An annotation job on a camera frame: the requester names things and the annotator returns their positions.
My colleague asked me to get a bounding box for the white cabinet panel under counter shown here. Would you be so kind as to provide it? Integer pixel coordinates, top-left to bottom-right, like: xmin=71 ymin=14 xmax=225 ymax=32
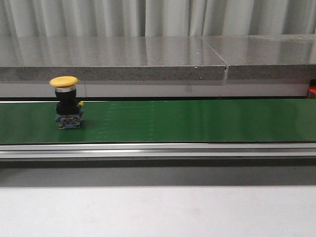
xmin=0 ymin=79 xmax=311 ymax=99

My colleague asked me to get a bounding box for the grey stone counter slab left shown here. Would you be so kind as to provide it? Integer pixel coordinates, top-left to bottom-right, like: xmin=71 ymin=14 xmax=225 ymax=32
xmin=0 ymin=37 xmax=226 ymax=83

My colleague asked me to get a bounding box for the green conveyor belt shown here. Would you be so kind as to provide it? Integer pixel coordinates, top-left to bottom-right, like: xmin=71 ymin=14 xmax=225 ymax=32
xmin=0 ymin=99 xmax=316 ymax=144

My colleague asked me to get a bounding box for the red plastic tray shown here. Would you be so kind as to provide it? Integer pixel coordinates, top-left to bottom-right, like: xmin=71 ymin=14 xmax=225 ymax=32
xmin=308 ymin=85 xmax=316 ymax=99

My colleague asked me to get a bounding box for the white pleated curtain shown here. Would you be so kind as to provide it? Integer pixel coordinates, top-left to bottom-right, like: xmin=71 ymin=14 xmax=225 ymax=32
xmin=0 ymin=0 xmax=316 ymax=37

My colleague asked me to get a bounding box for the aluminium conveyor side rail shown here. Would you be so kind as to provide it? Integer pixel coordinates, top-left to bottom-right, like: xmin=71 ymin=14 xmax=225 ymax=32
xmin=0 ymin=143 xmax=316 ymax=161

